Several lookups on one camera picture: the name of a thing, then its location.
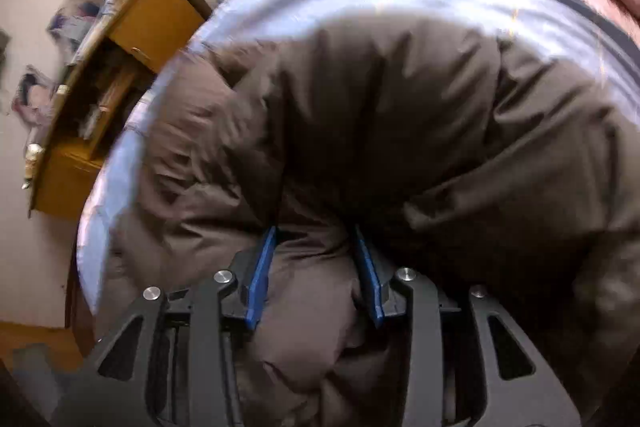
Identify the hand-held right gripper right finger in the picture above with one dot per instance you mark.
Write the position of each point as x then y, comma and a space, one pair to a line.
372, 287

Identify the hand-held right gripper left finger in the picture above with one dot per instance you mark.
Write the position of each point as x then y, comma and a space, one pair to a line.
260, 287

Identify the brown down jacket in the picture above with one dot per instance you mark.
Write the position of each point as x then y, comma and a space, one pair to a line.
375, 117

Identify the small white bottle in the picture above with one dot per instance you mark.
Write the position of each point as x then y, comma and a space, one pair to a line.
32, 162

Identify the yellow wooden cabinet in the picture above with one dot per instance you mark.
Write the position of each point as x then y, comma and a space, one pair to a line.
155, 22

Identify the colourful wall sticker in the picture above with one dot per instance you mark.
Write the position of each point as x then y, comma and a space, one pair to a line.
75, 24
32, 99

